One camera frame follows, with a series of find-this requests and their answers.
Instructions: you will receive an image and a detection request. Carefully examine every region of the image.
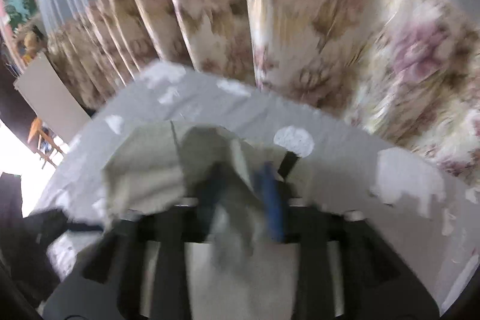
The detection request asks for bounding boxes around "grey animal print bedsheet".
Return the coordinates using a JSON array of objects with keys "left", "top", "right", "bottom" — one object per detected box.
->
[{"left": 38, "top": 62, "right": 479, "bottom": 312}]

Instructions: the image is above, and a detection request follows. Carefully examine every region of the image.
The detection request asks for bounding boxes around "wooden chair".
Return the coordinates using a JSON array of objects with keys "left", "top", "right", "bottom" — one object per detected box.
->
[{"left": 27, "top": 117, "right": 64, "bottom": 168}]

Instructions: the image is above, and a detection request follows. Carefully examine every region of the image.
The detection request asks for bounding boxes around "beige hooded jacket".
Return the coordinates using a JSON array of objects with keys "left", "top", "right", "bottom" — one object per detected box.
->
[{"left": 103, "top": 122, "right": 298, "bottom": 319}]

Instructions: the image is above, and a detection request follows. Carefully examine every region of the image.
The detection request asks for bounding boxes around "blue floral curtain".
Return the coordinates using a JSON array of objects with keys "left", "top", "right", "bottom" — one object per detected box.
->
[{"left": 37, "top": 0, "right": 479, "bottom": 188}]

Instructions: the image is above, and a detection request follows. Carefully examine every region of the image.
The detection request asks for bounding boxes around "green wall picture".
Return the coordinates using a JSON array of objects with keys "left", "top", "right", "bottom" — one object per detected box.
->
[{"left": 2, "top": 0, "right": 38, "bottom": 31}]

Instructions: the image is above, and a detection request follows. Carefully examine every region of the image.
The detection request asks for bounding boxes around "grey board panel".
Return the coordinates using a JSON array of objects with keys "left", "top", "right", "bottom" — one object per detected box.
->
[{"left": 14, "top": 52, "right": 90, "bottom": 144}]

